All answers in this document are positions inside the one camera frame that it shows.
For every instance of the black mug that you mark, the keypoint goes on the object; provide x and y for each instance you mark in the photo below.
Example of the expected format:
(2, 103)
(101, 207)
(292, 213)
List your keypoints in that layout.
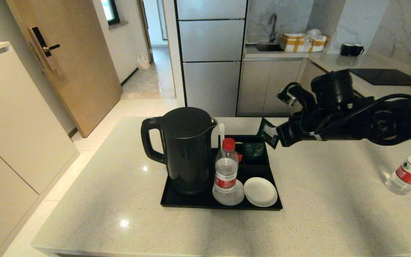
(345, 50)
(356, 51)

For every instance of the black gold door lock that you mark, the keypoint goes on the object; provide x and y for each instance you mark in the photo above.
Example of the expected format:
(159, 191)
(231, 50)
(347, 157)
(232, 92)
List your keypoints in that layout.
(41, 44)

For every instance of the silver refrigerator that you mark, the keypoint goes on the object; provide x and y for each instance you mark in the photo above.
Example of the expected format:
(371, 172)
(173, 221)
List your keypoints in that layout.
(211, 71)

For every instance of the black induction cooktop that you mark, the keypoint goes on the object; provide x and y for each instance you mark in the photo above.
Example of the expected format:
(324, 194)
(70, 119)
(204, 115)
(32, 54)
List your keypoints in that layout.
(391, 77)

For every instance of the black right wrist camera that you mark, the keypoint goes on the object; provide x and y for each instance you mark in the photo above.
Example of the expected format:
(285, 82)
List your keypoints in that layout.
(291, 95)

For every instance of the beige kitchen base cabinets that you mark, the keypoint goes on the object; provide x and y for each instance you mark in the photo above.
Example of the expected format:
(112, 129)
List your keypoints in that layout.
(262, 85)

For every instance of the chrome kitchen faucet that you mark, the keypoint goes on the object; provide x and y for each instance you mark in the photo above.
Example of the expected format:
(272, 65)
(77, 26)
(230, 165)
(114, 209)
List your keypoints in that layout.
(273, 25)

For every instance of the small yellow taped cardboard box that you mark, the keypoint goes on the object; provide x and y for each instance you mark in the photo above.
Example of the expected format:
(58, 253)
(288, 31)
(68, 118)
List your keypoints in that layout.
(319, 44)

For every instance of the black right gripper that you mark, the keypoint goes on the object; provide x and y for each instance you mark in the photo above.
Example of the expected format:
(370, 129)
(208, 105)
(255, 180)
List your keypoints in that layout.
(302, 130)

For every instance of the black electric kettle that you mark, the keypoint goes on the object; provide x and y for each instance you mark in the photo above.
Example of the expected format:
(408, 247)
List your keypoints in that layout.
(187, 157)

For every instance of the upright white plastic piece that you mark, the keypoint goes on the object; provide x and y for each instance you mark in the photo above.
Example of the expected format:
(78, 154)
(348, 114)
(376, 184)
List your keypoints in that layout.
(222, 135)

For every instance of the dark kitchen sink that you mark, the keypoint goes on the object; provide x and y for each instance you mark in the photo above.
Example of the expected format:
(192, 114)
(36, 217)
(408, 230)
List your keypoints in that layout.
(268, 48)

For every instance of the large yellow taped cardboard box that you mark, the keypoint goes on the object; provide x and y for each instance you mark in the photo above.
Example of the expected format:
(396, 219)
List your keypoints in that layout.
(294, 43)

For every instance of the dark framed window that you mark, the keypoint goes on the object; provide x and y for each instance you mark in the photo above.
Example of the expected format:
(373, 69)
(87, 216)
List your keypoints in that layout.
(111, 12)

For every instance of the black serving tray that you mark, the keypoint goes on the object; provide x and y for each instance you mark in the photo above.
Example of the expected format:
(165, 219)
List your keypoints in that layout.
(191, 200)

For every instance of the light wooden door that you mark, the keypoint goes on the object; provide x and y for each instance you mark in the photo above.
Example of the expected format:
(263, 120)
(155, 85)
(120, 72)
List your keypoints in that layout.
(80, 71)

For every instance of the white plastic bag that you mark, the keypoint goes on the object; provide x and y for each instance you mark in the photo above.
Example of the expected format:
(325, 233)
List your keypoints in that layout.
(143, 62)

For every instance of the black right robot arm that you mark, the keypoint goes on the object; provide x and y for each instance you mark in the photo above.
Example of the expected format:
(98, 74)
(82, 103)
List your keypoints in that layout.
(387, 123)

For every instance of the white tall cabinet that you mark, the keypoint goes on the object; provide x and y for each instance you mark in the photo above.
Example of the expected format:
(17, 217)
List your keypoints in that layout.
(13, 135)

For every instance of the red cap water bottle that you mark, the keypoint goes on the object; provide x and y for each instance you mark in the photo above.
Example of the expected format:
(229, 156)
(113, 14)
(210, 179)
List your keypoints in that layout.
(226, 171)
(409, 175)

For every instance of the round white coaster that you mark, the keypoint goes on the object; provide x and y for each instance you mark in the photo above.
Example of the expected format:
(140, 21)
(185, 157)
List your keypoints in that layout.
(230, 199)
(260, 192)

